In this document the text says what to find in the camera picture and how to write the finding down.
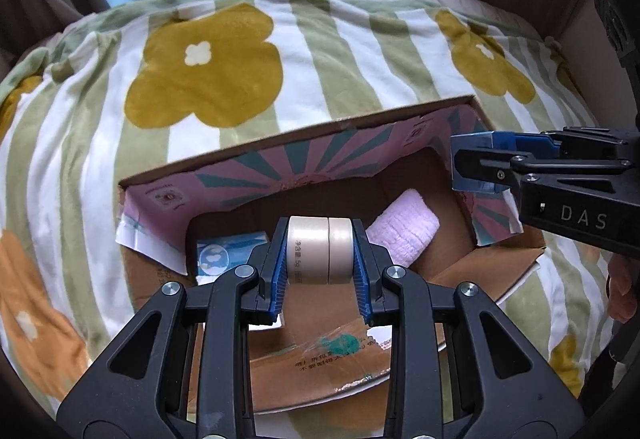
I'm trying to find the pink rolled towel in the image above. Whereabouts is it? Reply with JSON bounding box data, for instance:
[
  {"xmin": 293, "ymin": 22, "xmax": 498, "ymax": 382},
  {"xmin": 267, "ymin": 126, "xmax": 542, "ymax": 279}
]
[{"xmin": 365, "ymin": 188, "xmax": 441, "ymax": 268}]

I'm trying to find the blue printed packet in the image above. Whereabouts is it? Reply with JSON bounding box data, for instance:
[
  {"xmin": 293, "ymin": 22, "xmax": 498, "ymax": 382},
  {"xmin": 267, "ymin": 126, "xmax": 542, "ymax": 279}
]
[{"xmin": 196, "ymin": 231, "xmax": 271, "ymax": 278}]

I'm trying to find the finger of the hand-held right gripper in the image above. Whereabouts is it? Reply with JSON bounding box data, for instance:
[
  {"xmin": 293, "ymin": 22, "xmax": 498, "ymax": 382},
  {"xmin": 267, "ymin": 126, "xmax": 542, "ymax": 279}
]
[
  {"xmin": 449, "ymin": 133, "xmax": 632, "ymax": 198},
  {"xmin": 492, "ymin": 126, "xmax": 632, "ymax": 160}
]

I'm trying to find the beige round jar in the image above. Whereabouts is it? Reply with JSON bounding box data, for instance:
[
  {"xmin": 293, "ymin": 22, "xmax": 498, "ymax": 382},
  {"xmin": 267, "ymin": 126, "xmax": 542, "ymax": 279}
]
[{"xmin": 287, "ymin": 216, "xmax": 356, "ymax": 285}]

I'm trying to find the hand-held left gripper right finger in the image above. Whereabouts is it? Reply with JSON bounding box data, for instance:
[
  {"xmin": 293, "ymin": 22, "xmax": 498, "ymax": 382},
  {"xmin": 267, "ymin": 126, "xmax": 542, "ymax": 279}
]
[{"xmin": 353, "ymin": 218, "xmax": 587, "ymax": 439}]

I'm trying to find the flower printed striped blanket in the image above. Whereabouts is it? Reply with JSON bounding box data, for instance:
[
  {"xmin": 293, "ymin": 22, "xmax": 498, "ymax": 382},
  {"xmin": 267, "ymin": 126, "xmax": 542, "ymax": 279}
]
[{"xmin": 0, "ymin": 0, "xmax": 617, "ymax": 422}]

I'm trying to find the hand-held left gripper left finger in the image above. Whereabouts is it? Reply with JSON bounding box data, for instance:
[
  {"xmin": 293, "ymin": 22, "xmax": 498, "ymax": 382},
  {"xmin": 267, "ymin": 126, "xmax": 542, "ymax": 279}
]
[{"xmin": 56, "ymin": 218, "xmax": 289, "ymax": 439}]

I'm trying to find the person's right hand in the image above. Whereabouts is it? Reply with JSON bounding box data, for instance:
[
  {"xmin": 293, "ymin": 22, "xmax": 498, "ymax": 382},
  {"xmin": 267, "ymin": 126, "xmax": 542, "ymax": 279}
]
[{"xmin": 606, "ymin": 255, "xmax": 640, "ymax": 326}]

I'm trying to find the pink printed cardboard box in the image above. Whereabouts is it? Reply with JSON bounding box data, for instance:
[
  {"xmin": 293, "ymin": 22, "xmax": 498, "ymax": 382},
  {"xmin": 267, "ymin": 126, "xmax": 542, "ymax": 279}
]
[{"xmin": 116, "ymin": 94, "xmax": 549, "ymax": 420}]

